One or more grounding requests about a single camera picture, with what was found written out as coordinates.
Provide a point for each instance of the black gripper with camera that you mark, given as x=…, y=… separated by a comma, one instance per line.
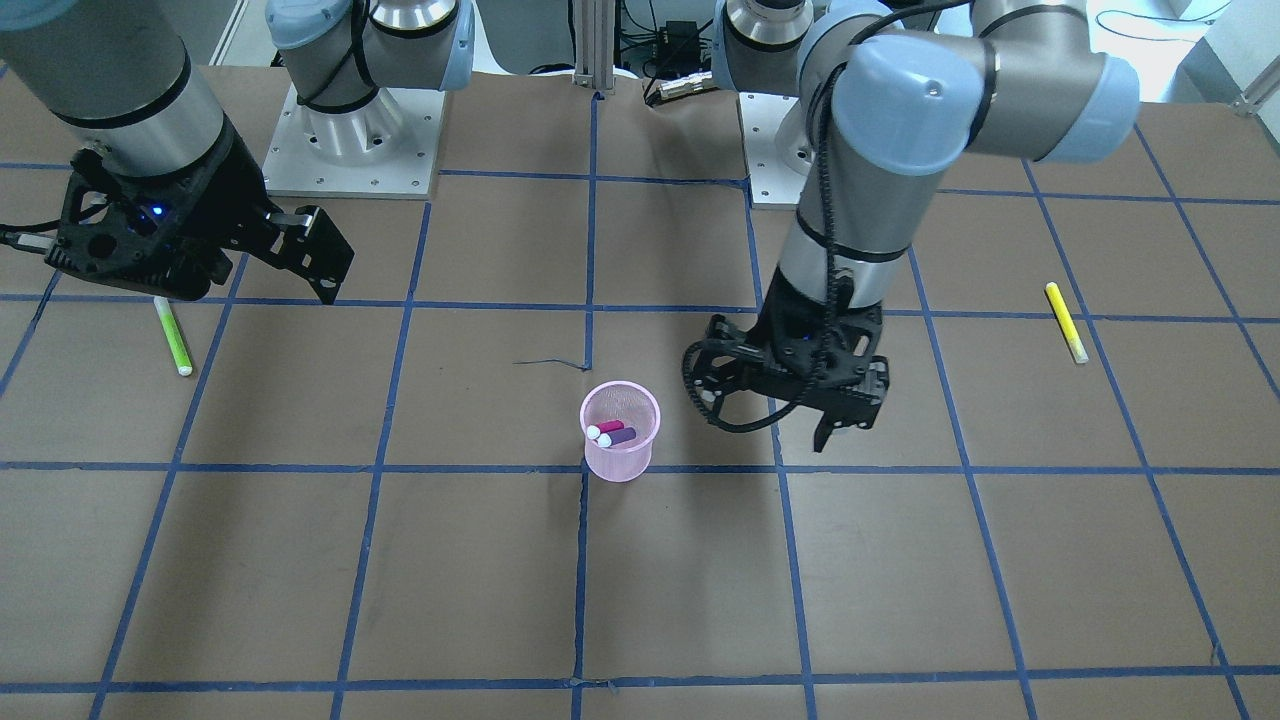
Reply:
x=222, y=197

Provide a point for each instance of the purple pen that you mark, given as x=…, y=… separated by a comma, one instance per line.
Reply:
x=620, y=437

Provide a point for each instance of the grey robot arm near window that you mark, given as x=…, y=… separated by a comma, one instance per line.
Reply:
x=120, y=78

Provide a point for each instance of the green pen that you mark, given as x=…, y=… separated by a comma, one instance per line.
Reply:
x=173, y=336

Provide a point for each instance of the pink pen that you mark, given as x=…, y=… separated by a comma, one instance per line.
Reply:
x=595, y=430

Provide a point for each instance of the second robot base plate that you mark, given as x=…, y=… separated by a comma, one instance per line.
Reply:
x=777, y=154

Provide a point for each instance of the yellow pen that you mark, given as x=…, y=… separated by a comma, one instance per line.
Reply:
x=1066, y=323

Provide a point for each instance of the aluminium frame post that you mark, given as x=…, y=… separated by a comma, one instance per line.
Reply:
x=594, y=41

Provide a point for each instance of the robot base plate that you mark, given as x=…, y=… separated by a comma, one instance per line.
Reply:
x=387, y=150

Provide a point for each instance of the pink mesh cup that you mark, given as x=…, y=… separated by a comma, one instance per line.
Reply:
x=636, y=406

